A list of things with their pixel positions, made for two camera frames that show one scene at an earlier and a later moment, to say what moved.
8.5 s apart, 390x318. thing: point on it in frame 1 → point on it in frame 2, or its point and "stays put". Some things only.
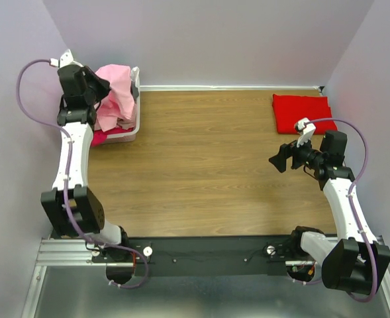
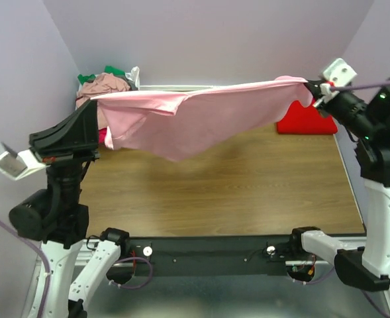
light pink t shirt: x=118 y=106 → x=193 y=124
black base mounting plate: x=229 y=256 stays put
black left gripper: x=104 y=85 → x=74 y=138
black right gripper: x=287 y=150 → x=313 y=86
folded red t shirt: x=289 y=108 stays put
